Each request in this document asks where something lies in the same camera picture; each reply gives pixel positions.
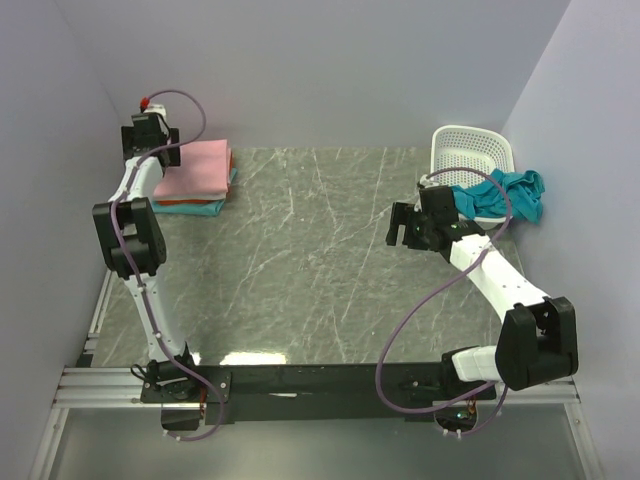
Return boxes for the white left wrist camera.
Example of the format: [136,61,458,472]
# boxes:
[139,97,167,118]

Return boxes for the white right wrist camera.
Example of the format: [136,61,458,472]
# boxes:
[416,174,440,190]

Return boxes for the teal crumpled t shirt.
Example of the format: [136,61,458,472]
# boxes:
[449,168,547,226]

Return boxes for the pink t shirt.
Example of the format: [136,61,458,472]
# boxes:
[153,140,233,203]

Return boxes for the white folded t shirt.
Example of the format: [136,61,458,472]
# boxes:
[161,189,229,203]

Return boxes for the white plastic laundry basket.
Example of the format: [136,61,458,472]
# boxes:
[419,125,516,226]

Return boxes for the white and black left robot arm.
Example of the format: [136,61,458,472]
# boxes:
[92,105,200,402]

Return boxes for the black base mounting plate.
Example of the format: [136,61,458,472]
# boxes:
[140,362,481,430]

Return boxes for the orange folded t shirt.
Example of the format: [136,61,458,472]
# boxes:
[153,153,237,206]

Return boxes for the teal folded t shirt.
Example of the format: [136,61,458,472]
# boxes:
[152,198,227,217]

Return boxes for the aluminium extrusion frame rail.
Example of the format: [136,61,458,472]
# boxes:
[29,269,601,480]

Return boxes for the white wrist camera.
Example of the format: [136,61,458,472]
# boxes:
[416,174,440,190]
[139,97,167,118]

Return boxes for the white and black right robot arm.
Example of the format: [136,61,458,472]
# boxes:
[386,185,579,399]

